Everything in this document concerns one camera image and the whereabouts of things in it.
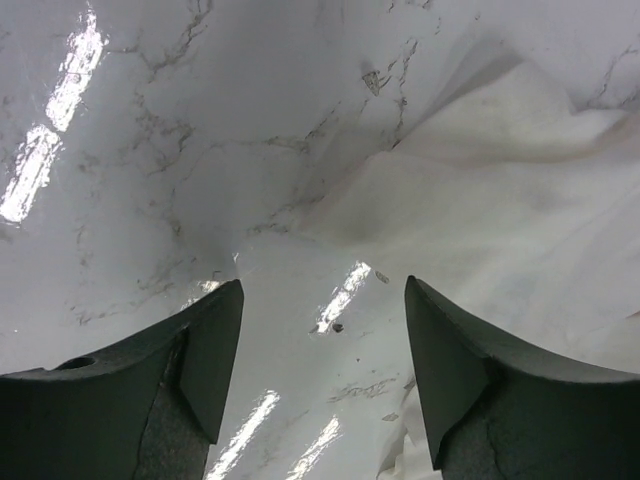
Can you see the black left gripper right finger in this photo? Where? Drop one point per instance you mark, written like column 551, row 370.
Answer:
column 497, row 407

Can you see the white t shirt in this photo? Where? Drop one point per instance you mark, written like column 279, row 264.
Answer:
column 517, row 207

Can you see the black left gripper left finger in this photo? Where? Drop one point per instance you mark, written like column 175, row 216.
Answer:
column 147, row 407

